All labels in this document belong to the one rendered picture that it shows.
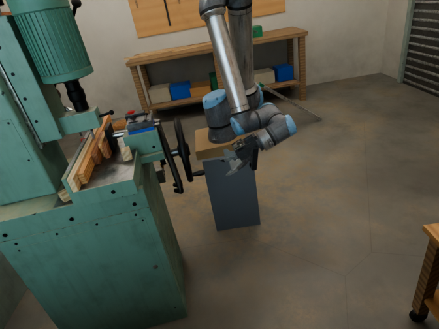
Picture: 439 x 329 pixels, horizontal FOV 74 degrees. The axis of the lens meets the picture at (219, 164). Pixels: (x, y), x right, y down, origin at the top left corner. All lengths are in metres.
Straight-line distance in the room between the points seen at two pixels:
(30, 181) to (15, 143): 0.16
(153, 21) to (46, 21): 3.30
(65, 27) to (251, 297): 1.44
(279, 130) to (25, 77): 0.95
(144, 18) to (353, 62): 3.01
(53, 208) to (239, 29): 1.09
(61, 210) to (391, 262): 1.62
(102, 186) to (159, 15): 3.55
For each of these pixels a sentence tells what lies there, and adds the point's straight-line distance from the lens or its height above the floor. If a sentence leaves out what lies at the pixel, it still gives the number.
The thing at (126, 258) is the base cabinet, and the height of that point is 0.48.
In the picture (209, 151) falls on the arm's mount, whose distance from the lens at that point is 1.72.
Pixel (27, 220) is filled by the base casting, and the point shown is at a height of 0.78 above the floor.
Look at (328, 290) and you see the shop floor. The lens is 1.71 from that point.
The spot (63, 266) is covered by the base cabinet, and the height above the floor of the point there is 0.53.
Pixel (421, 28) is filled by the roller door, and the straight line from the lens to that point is 4.39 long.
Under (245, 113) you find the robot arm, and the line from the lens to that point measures 1.34.
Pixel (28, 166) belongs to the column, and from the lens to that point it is 1.29.
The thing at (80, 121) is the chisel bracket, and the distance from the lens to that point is 1.25.
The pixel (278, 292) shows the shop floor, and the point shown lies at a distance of 1.69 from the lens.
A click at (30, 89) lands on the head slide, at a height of 1.20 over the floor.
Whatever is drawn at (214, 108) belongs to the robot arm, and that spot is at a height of 0.84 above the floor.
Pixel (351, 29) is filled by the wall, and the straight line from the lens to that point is 4.86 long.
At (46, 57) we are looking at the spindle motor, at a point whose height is 1.28.
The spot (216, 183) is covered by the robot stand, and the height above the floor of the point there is 0.39.
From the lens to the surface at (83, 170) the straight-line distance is 1.08.
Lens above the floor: 1.37
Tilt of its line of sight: 30 degrees down
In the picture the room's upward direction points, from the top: 10 degrees counter-clockwise
